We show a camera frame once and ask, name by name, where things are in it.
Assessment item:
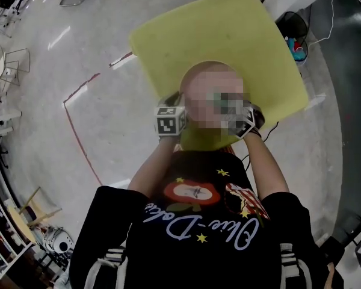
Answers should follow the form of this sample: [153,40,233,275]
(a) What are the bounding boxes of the green tablecloth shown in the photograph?
[129,0,309,152]

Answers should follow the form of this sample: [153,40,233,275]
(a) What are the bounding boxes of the wire frame chair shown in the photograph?
[4,48,31,87]

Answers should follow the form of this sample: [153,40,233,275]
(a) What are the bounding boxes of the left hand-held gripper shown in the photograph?
[153,90,188,138]

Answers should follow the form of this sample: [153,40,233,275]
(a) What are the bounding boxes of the large pink plate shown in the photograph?
[179,59,250,123]

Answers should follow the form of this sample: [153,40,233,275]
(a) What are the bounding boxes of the white storage shelf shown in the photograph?
[0,173,34,279]

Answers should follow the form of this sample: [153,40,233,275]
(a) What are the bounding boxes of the black metal stand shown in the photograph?
[338,218,361,267]

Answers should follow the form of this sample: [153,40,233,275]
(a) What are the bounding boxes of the white cable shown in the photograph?
[306,0,335,46]

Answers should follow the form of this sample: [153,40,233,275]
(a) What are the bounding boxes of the round yellow wooden stool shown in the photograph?
[7,187,63,243]

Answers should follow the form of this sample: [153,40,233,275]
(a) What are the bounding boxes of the person's black printed shirt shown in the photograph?
[69,151,345,289]

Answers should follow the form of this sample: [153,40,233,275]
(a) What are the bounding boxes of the person's red checkered trousers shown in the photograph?
[219,144,236,157]

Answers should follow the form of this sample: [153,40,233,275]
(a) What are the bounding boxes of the person's right forearm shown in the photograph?
[243,132,289,201]

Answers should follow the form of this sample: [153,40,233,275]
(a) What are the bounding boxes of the blue plastic trash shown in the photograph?
[284,36,307,61]

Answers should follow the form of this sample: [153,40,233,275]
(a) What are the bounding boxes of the black mesh waste bin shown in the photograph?
[278,10,309,63]

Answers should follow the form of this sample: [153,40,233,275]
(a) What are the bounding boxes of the white round appliance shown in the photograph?
[42,226,75,254]

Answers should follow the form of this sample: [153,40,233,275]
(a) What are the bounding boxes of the grey striped shoulder strap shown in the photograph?
[84,247,129,289]
[279,243,307,289]

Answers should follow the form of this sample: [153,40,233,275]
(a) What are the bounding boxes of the red floor tape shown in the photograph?
[63,51,133,186]

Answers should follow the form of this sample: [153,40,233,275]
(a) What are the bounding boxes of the black cable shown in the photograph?
[239,120,280,172]

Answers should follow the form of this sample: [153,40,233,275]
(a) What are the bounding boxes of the person's left forearm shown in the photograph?
[128,135,174,200]

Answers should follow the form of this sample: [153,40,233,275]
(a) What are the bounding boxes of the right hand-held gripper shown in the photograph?
[233,101,265,140]

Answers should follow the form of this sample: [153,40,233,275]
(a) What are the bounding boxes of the white table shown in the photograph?
[0,110,22,137]

